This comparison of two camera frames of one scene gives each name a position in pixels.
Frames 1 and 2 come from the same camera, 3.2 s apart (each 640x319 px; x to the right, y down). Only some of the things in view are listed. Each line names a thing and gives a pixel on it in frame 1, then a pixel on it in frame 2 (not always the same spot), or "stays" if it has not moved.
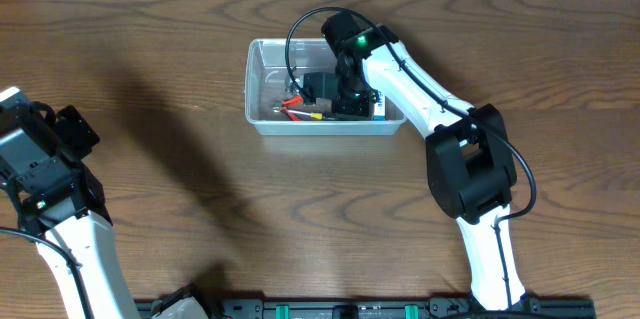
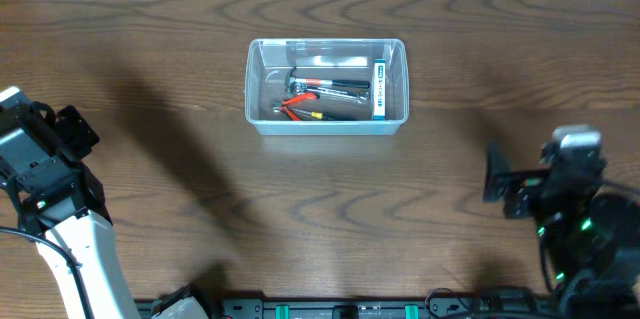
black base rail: [392, 308] stays
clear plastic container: [274, 98] stays
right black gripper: [350, 109] → [528, 185]
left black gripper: [71, 134] stays
